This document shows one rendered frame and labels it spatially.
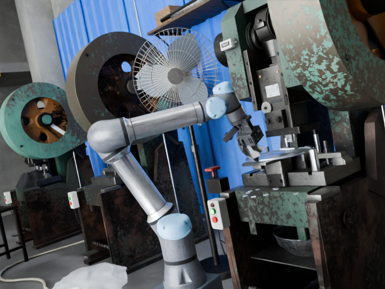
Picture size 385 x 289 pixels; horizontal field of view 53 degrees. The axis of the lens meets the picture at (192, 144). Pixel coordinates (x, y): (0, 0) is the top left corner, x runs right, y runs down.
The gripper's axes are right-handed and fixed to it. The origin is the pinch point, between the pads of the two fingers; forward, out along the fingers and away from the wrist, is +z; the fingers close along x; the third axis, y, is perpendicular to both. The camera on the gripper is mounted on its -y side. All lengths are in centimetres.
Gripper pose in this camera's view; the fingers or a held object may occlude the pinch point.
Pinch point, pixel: (255, 159)
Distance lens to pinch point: 162.7
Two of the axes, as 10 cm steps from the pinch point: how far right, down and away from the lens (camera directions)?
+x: 5.8, -5.7, 5.8
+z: 4.8, 8.2, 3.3
